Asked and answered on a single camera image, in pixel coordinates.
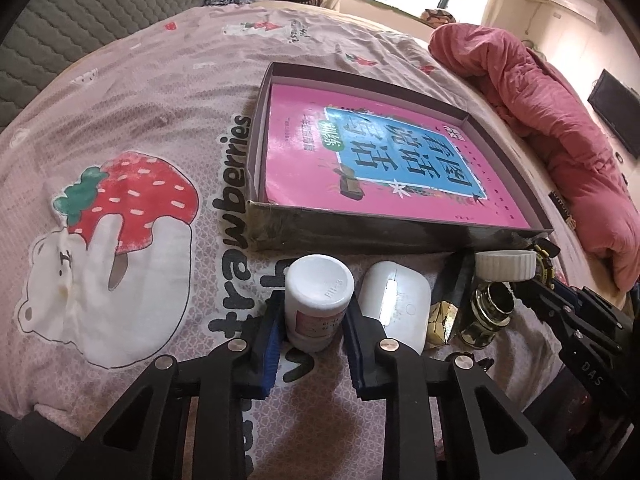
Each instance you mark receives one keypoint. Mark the wall mounted television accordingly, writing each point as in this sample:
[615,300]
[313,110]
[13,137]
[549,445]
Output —
[619,107]

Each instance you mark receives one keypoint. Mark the grey quilted headboard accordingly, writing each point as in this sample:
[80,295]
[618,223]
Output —
[50,35]

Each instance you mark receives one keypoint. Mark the white pill bottle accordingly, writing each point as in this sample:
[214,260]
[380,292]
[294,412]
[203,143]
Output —
[318,289]

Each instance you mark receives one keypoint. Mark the white ribbed jar lid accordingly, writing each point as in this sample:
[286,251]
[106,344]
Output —
[505,265]

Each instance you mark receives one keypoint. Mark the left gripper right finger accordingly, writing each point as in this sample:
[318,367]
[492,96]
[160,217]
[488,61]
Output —
[443,419]

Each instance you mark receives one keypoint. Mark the grey cardboard box tray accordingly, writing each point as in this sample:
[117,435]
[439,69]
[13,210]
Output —
[271,226]

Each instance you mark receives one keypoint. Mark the white air conditioner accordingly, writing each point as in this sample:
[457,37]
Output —
[580,7]

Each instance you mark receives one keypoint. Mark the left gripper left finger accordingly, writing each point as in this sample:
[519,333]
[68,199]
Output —
[143,435]

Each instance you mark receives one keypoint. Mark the red black lighter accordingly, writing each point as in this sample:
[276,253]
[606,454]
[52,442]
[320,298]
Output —
[545,252]

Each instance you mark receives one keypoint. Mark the black gold label tag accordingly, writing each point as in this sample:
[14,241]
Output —
[564,212]

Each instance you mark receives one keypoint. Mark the red pink quilt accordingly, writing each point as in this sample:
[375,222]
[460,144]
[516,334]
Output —
[541,107]

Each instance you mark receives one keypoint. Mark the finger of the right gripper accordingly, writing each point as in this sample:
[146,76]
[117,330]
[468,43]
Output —
[584,351]
[595,310]

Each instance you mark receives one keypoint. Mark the pink children's book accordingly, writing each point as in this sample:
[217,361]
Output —
[332,151]

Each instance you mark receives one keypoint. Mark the white earbuds case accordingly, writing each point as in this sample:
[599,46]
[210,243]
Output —
[400,299]

